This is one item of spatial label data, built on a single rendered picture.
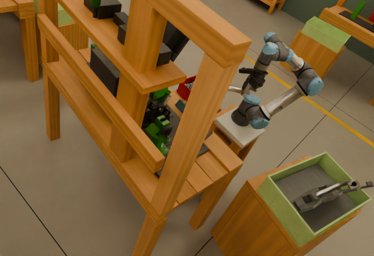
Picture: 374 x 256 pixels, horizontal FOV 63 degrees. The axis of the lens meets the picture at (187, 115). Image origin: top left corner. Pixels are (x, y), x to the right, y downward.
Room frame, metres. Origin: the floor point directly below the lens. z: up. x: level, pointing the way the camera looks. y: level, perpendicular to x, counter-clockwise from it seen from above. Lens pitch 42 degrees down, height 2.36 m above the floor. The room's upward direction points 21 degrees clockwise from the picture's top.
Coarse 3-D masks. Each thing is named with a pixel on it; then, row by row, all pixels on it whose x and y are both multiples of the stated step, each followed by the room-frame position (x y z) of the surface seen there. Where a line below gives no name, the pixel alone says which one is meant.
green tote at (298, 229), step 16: (304, 160) 1.57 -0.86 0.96; (320, 160) 1.72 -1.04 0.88; (272, 176) 1.34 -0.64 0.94; (336, 176) 1.61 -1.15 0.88; (272, 192) 1.25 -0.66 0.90; (352, 192) 1.51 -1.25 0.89; (272, 208) 1.20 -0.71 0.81; (288, 208) 1.15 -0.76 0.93; (288, 224) 1.11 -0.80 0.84; (304, 224) 1.07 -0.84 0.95; (304, 240) 1.02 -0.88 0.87
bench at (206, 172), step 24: (48, 72) 1.64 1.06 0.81; (72, 72) 1.66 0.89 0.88; (48, 96) 1.66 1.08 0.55; (72, 96) 1.44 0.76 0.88; (48, 120) 1.67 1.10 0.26; (96, 120) 1.31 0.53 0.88; (120, 168) 1.07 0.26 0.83; (144, 168) 1.09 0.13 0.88; (192, 168) 1.22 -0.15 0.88; (216, 168) 1.29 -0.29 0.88; (144, 192) 0.94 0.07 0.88; (192, 192) 1.05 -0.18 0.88; (216, 192) 1.34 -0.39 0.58; (192, 216) 1.38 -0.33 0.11; (144, 240) 0.86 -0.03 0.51
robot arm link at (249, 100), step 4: (248, 96) 1.82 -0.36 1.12; (252, 96) 1.83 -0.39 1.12; (256, 96) 1.85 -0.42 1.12; (244, 100) 1.79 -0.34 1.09; (248, 100) 1.77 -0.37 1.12; (252, 100) 1.78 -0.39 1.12; (256, 100) 1.80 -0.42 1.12; (240, 104) 1.81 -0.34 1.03; (244, 104) 1.78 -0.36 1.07; (248, 104) 1.76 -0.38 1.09; (252, 104) 1.76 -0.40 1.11; (256, 104) 1.77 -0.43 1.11; (240, 108) 1.79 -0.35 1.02; (244, 108) 1.76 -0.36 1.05; (248, 108) 1.74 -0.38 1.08; (244, 112) 1.75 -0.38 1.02
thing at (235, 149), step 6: (210, 126) 1.76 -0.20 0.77; (216, 132) 1.75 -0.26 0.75; (222, 138) 1.71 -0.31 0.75; (228, 144) 1.67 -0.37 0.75; (234, 144) 1.63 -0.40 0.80; (252, 144) 1.84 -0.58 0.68; (234, 150) 1.62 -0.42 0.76; (240, 150) 1.84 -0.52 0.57; (246, 150) 1.82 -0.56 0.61; (240, 156) 1.83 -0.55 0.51; (204, 192) 1.64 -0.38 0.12
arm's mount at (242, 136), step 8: (216, 120) 1.72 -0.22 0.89; (224, 120) 1.74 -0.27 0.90; (232, 120) 1.77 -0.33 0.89; (224, 128) 1.67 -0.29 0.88; (232, 128) 1.69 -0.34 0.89; (240, 128) 1.73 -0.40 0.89; (248, 128) 1.76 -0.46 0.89; (232, 136) 1.63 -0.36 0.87; (240, 136) 1.65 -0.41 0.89; (248, 136) 1.68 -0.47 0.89; (256, 136) 1.71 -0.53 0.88; (240, 144) 1.58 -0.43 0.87
